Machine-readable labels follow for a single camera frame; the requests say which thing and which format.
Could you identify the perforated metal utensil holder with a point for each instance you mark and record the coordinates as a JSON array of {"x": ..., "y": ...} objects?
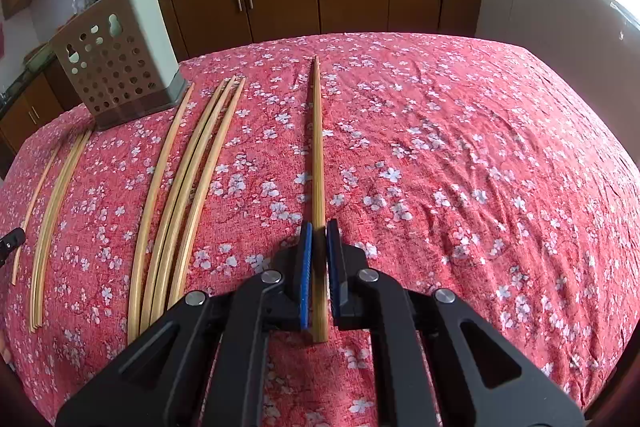
[{"x": 118, "y": 57}]

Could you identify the brown lower kitchen cabinets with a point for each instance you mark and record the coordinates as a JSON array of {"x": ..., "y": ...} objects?
[{"x": 197, "y": 27}]

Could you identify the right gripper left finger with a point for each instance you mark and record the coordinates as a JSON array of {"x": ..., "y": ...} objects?
[{"x": 203, "y": 361}]

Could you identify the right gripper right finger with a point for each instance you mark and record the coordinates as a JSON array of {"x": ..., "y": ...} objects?
[{"x": 436, "y": 361}]

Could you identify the red floral tablecloth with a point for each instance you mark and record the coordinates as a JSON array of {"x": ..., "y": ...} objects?
[{"x": 451, "y": 162}]

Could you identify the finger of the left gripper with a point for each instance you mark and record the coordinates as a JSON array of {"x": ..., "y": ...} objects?
[{"x": 11, "y": 242}]

